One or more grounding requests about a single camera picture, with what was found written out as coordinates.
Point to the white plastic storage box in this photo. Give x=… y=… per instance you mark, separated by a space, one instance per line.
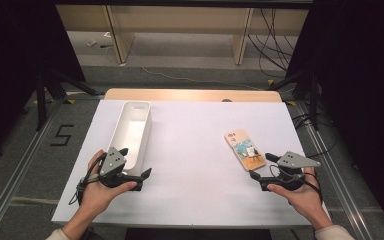
x=131 y=133

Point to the small black pen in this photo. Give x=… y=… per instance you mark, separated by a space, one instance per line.
x=106 y=46

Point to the black tripod stand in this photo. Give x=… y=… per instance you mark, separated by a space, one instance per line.
x=41 y=100
x=314 y=100

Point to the small white floor item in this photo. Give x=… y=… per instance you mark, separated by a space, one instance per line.
x=91 y=42

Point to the person's left hand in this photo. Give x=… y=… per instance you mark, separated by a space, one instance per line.
x=96 y=195

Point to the beige wooden shelf unit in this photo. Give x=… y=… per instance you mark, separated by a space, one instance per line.
x=180 y=20

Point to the person's right hand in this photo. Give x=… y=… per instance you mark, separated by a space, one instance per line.
x=305 y=198

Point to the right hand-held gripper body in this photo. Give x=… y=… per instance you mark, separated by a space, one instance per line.
x=293 y=160

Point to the black curtain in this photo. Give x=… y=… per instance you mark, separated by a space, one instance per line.
x=363 y=50
x=10 y=50

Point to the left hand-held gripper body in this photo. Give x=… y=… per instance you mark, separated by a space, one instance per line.
x=112 y=161

